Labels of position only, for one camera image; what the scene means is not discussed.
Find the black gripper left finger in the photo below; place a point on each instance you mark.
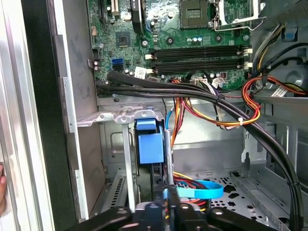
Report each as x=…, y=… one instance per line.
x=113, y=220

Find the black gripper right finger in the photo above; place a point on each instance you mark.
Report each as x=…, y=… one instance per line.
x=228, y=221

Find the hard disk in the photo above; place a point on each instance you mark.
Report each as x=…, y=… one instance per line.
x=150, y=146

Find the metal disk bay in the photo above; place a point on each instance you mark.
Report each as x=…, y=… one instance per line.
x=127, y=156

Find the person right hand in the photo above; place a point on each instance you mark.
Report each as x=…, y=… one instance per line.
x=2, y=187

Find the grey metal drive cage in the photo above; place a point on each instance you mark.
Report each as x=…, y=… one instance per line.
x=276, y=134

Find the black open PC case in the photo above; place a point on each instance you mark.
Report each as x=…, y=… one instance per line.
x=41, y=96

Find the black RAM slot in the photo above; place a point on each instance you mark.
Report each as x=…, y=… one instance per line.
x=199, y=49
x=199, y=69
x=199, y=55
x=199, y=63

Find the blue data port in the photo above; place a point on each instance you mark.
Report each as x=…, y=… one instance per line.
x=118, y=63

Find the black chipset chip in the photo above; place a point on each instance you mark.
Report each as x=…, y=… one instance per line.
x=122, y=39

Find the green motherboard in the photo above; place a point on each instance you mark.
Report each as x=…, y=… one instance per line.
x=180, y=41

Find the metal locking lever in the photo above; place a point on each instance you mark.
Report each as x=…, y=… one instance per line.
x=231, y=29

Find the metal socket cover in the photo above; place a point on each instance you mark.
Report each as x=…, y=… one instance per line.
x=240, y=18

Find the black graphics card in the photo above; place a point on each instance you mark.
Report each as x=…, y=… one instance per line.
x=137, y=16

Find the CPU socket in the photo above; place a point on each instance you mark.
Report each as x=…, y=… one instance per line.
x=193, y=14

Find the white expansion slot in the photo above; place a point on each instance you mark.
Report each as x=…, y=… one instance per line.
x=114, y=6

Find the grey power supply unit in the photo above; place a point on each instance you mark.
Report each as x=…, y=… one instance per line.
x=288, y=12

